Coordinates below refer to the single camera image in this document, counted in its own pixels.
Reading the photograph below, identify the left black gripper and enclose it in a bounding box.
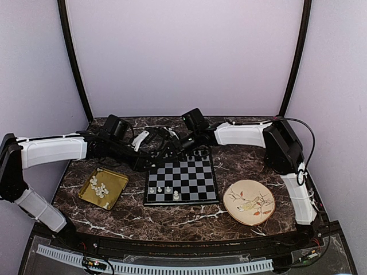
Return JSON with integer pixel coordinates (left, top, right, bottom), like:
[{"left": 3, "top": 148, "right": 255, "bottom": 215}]
[{"left": 107, "top": 139, "right": 159, "bottom": 172}]

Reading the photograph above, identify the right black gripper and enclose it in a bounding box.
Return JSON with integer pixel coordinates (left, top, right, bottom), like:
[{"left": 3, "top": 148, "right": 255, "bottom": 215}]
[{"left": 155, "top": 130, "right": 201, "bottom": 163}]

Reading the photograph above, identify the black grey chessboard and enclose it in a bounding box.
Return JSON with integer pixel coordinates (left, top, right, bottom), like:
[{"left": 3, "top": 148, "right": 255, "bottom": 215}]
[{"left": 143, "top": 150, "right": 220, "bottom": 206}]

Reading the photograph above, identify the white chess king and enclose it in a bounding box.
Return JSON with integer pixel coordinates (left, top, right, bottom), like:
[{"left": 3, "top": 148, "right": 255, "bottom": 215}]
[{"left": 173, "top": 190, "right": 179, "bottom": 201}]

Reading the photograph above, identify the gold square tray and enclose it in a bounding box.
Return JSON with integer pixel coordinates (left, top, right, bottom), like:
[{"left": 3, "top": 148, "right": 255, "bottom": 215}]
[{"left": 78, "top": 167, "right": 129, "bottom": 210}]

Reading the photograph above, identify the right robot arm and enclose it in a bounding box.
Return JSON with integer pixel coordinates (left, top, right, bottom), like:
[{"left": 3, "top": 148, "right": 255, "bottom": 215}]
[{"left": 163, "top": 108, "right": 317, "bottom": 225}]

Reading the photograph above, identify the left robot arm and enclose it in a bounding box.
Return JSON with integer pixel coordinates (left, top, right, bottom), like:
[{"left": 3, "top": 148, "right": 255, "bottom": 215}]
[{"left": 1, "top": 115, "right": 153, "bottom": 250}]

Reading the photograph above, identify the cream plate with bird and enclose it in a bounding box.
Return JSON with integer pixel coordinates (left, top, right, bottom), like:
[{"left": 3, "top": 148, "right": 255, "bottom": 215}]
[{"left": 222, "top": 180, "right": 276, "bottom": 226}]

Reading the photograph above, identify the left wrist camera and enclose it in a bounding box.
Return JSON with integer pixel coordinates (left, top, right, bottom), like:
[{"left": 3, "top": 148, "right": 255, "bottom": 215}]
[{"left": 131, "top": 131, "right": 150, "bottom": 152}]

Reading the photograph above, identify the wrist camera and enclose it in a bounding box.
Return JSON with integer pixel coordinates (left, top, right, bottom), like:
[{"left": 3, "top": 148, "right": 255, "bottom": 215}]
[
  {"left": 131, "top": 131, "right": 150, "bottom": 152},
  {"left": 163, "top": 127, "right": 179, "bottom": 140}
]

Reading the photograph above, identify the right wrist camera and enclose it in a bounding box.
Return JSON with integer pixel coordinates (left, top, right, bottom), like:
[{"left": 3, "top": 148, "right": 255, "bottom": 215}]
[{"left": 163, "top": 127, "right": 179, "bottom": 140}]

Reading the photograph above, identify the white slotted cable duct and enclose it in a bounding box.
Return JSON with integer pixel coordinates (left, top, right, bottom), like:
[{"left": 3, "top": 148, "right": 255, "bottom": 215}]
[{"left": 36, "top": 245, "right": 274, "bottom": 274}]

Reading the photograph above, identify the left black frame post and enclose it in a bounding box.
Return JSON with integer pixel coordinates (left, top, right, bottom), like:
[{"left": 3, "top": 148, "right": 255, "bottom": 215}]
[{"left": 57, "top": 0, "right": 94, "bottom": 123}]

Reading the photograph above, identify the black frame post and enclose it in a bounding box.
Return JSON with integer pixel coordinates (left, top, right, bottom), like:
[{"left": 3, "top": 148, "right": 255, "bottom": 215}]
[
  {"left": 57, "top": 0, "right": 94, "bottom": 123},
  {"left": 278, "top": 0, "right": 313, "bottom": 116}
]

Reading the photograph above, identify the right black frame post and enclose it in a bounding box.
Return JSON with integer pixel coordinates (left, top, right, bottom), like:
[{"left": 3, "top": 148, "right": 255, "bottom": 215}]
[{"left": 278, "top": 0, "right": 313, "bottom": 116}]

